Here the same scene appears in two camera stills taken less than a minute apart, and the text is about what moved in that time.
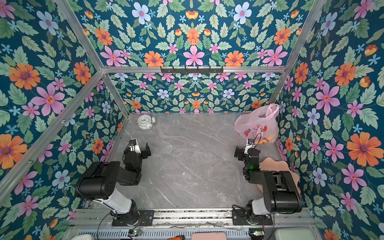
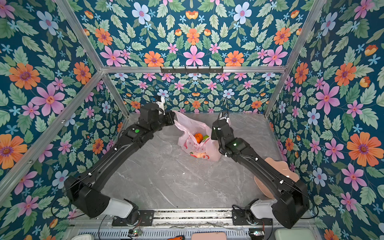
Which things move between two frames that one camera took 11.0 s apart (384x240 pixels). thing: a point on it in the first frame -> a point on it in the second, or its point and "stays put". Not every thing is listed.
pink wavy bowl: [270, 164] stays put
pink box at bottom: [209, 236] stays put
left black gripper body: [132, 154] -> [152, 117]
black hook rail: [191, 69] stays put
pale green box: [294, 234] stays put
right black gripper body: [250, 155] -> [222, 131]
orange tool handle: [176, 238] stays put
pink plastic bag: [260, 124] -> [195, 138]
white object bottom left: [82, 237] stays put
